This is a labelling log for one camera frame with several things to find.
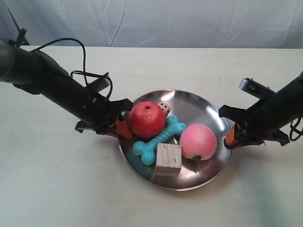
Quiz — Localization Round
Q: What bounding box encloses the dark stand pole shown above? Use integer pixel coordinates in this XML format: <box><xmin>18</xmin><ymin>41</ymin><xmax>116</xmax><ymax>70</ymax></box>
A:
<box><xmin>8</xmin><ymin>9</ymin><xmax>29</xmax><ymax>45</ymax></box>

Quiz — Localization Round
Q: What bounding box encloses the wooden cube block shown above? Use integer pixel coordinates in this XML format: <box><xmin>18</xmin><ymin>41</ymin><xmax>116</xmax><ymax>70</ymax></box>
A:
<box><xmin>153</xmin><ymin>143</ymin><xmax>182</xmax><ymax>185</ymax></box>

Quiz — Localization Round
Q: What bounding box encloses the round steel plate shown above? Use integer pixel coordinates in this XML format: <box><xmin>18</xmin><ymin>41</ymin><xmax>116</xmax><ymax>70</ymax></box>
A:
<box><xmin>119</xmin><ymin>89</ymin><xmax>231</xmax><ymax>191</ymax></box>

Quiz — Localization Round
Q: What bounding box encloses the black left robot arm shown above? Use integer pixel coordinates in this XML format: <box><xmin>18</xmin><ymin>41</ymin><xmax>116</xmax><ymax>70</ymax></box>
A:
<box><xmin>0</xmin><ymin>40</ymin><xmax>133</xmax><ymax>139</ymax></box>

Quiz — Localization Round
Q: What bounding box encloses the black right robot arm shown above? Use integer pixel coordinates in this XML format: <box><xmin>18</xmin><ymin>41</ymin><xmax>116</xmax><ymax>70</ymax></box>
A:
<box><xmin>218</xmin><ymin>75</ymin><xmax>303</xmax><ymax>149</ymax></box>

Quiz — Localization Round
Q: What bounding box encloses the red toy apple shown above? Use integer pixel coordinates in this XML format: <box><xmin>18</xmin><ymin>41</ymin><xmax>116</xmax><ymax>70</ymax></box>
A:
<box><xmin>129</xmin><ymin>101</ymin><xmax>166</xmax><ymax>138</ymax></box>

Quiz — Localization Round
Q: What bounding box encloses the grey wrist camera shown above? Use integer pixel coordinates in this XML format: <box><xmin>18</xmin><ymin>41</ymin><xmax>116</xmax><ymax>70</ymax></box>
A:
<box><xmin>88</xmin><ymin>72</ymin><xmax>112</xmax><ymax>92</ymax></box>
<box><xmin>239</xmin><ymin>78</ymin><xmax>275</xmax><ymax>99</ymax></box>

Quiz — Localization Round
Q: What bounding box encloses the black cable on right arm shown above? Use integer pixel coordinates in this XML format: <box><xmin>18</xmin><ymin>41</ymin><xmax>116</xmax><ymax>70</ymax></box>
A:
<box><xmin>289</xmin><ymin>113</ymin><xmax>303</xmax><ymax>142</ymax></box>

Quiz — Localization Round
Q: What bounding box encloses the teal rubber bone toy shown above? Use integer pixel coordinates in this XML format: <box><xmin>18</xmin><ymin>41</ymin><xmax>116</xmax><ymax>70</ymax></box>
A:
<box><xmin>132</xmin><ymin>115</ymin><xmax>187</xmax><ymax>166</ymax></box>

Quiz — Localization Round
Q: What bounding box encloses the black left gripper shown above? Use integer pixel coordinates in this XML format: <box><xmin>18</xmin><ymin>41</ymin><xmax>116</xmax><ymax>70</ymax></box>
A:
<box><xmin>75</xmin><ymin>98</ymin><xmax>134</xmax><ymax>139</ymax></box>

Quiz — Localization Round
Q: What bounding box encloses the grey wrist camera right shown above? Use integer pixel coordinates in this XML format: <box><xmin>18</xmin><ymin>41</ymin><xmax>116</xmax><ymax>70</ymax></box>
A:
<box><xmin>239</xmin><ymin>78</ymin><xmax>275</xmax><ymax>99</ymax></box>

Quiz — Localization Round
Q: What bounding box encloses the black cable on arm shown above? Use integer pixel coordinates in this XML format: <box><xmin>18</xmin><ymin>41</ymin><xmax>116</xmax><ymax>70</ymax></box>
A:
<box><xmin>289</xmin><ymin>113</ymin><xmax>303</xmax><ymax>142</ymax></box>
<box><xmin>33</xmin><ymin>38</ymin><xmax>114</xmax><ymax>100</ymax></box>

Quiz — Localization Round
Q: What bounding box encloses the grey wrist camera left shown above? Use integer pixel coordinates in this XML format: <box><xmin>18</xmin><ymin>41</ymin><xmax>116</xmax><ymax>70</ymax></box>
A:
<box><xmin>88</xmin><ymin>72</ymin><xmax>112</xmax><ymax>92</ymax></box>

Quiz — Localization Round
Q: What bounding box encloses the pink toy peach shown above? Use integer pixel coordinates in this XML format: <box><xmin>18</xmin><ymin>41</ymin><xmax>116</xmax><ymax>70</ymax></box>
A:
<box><xmin>179</xmin><ymin>123</ymin><xmax>217</xmax><ymax>160</ymax></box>

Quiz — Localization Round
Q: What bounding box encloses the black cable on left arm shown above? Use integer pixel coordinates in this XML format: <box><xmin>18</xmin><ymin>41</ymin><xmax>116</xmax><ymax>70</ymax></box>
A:
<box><xmin>33</xmin><ymin>38</ymin><xmax>114</xmax><ymax>100</ymax></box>

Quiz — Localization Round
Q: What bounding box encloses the small beige die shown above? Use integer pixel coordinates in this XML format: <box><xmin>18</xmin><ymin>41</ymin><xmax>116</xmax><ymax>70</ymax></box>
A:
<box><xmin>158</xmin><ymin>102</ymin><xmax>170</xmax><ymax>117</ymax></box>

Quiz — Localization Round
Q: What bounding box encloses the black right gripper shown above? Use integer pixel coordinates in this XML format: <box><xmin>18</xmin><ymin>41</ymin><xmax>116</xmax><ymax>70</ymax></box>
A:
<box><xmin>218</xmin><ymin>105</ymin><xmax>290</xmax><ymax>149</ymax></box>

